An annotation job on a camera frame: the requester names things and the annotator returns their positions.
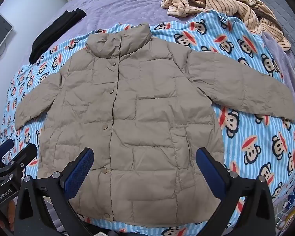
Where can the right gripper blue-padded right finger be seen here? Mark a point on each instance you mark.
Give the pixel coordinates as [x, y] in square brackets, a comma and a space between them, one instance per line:
[257, 215]

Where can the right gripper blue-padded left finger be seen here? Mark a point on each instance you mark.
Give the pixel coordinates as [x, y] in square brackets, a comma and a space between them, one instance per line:
[32, 216]

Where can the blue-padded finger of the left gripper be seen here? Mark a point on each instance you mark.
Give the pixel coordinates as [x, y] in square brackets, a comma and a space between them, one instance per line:
[24, 157]
[5, 147]

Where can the beige puffer down jacket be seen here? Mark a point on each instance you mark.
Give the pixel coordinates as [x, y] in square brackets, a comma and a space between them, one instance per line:
[165, 188]

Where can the black folded garment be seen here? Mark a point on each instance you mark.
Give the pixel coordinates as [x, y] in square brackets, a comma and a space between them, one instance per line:
[52, 33]

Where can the beige striped fleece garment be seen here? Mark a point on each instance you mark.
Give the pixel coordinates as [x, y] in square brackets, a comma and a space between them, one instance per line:
[255, 14]

